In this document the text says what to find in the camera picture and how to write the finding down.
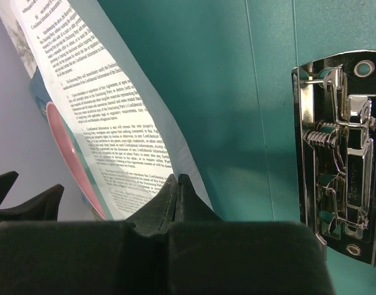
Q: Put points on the pink plate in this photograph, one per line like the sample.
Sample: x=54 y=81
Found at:
x=66 y=147

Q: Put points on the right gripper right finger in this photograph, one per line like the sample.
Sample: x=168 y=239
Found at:
x=189 y=206

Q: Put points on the teal folder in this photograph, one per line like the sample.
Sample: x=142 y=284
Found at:
x=223 y=69

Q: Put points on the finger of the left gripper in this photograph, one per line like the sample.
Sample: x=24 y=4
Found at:
x=7 y=180
x=43 y=207

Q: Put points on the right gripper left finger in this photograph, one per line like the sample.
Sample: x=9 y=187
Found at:
x=152 y=221

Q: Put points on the chrome folder clip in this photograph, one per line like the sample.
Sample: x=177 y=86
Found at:
x=335 y=131

